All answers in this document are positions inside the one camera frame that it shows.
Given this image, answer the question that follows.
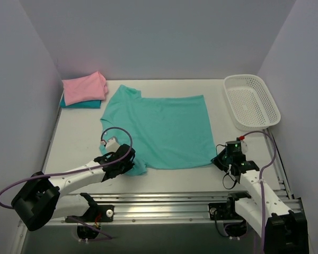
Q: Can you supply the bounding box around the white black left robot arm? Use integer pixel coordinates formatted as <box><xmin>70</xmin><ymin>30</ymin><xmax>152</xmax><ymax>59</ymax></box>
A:
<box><xmin>11</xmin><ymin>144</ymin><xmax>135</xmax><ymax>231</ymax></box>

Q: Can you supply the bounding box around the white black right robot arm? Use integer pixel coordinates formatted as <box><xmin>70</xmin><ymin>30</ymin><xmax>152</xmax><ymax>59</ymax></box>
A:
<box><xmin>209</xmin><ymin>139</ymin><xmax>310</xmax><ymax>253</ymax></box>

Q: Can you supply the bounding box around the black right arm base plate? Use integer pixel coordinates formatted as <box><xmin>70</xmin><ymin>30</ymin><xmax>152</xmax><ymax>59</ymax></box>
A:
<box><xmin>208</xmin><ymin>202</ymin><xmax>244</xmax><ymax>221</ymax></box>

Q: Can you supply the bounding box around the aluminium mounting rail frame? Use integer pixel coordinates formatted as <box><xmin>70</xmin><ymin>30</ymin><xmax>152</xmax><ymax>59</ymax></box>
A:
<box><xmin>18</xmin><ymin>129</ymin><xmax>307</xmax><ymax>228</ymax></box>

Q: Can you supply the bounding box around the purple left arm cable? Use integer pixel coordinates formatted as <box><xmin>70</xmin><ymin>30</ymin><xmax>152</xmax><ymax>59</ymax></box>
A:
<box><xmin>0</xmin><ymin>126</ymin><xmax>134</xmax><ymax>241</ymax></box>

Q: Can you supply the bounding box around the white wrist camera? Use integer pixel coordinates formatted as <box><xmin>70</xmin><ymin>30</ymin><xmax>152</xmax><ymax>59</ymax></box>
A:
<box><xmin>238</xmin><ymin>136</ymin><xmax>248</xmax><ymax>154</ymax></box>
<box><xmin>105</xmin><ymin>137</ymin><xmax>120</xmax><ymax>152</ymax></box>

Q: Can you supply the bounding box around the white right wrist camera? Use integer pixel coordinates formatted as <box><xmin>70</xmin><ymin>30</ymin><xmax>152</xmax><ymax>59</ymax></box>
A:
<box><xmin>238</xmin><ymin>136</ymin><xmax>248</xmax><ymax>154</ymax></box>

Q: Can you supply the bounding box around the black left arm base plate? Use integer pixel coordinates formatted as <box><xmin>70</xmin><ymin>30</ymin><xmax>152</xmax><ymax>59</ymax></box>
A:
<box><xmin>64</xmin><ymin>204</ymin><xmax>114</xmax><ymax>223</ymax></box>

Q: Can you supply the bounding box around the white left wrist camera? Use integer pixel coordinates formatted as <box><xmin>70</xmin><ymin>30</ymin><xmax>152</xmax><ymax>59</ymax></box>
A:
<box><xmin>105</xmin><ymin>137</ymin><xmax>120</xmax><ymax>152</ymax></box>

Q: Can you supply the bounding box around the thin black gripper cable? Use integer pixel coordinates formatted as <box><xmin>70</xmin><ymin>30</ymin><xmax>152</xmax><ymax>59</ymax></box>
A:
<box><xmin>216</xmin><ymin>144</ymin><xmax>241</xmax><ymax>190</ymax></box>

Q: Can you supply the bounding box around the folded pink t-shirt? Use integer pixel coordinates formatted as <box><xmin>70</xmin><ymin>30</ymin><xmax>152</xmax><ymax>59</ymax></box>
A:
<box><xmin>62</xmin><ymin>71</ymin><xmax>109</xmax><ymax>106</ymax></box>

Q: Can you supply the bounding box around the mint green t-shirt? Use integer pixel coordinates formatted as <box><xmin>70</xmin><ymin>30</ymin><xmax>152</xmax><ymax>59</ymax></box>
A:
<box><xmin>100</xmin><ymin>85</ymin><xmax>216</xmax><ymax>176</ymax></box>

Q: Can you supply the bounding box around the folded teal t-shirt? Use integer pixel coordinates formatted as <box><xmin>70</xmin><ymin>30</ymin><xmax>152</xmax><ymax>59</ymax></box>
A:
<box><xmin>60</xmin><ymin>96</ymin><xmax>101</xmax><ymax>109</ymax></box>

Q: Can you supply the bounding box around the white perforated plastic basket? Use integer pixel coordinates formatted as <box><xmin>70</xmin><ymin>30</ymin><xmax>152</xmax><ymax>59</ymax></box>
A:
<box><xmin>223</xmin><ymin>74</ymin><xmax>281</xmax><ymax>131</ymax></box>

